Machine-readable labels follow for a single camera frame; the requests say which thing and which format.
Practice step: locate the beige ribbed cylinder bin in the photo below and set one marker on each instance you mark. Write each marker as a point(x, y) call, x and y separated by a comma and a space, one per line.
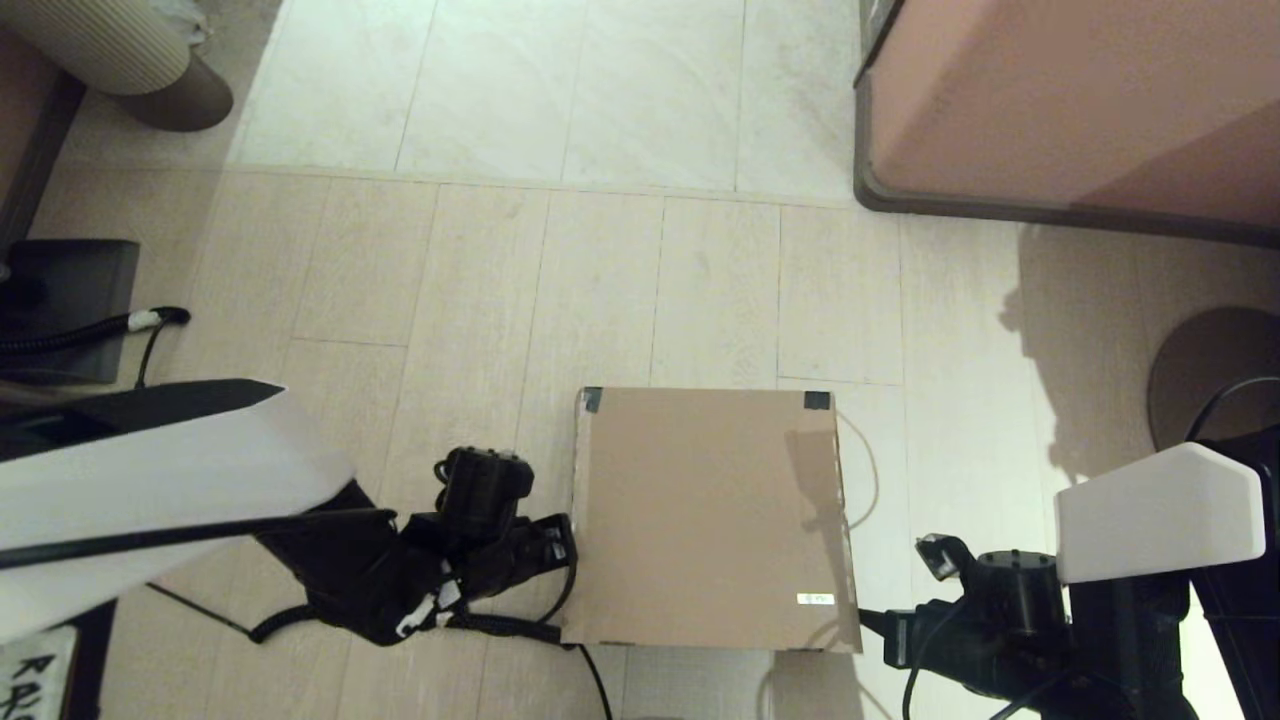
point(110, 45)

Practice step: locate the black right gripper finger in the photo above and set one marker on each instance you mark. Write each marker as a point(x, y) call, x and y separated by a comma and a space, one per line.
point(878, 630)
point(876, 616)

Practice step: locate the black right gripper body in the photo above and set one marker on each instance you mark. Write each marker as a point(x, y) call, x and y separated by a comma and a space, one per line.
point(930, 635)

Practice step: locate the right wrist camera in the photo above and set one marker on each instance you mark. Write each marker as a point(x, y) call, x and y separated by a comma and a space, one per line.
point(940, 555)

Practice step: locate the white plastic bag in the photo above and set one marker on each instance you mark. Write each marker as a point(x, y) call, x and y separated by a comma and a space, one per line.
point(185, 20)

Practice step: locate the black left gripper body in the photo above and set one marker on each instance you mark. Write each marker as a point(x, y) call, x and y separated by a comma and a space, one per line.
point(530, 560)

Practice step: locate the brown wooden furniture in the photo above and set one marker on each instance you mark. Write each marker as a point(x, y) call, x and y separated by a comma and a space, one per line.
point(25, 130)

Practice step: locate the dark grey square base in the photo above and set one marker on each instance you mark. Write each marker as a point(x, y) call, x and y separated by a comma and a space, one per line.
point(80, 290)

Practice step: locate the pink cabinet with dark plinth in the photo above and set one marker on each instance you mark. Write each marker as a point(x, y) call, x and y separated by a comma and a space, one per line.
point(1080, 90)

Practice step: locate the brown cardboard shoe box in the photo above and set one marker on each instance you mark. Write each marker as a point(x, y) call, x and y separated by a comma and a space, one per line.
point(710, 520)

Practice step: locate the round brown base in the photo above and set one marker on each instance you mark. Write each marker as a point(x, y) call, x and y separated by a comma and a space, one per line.
point(1200, 370)

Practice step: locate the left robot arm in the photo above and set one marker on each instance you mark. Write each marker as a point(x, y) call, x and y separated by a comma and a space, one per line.
point(150, 480)

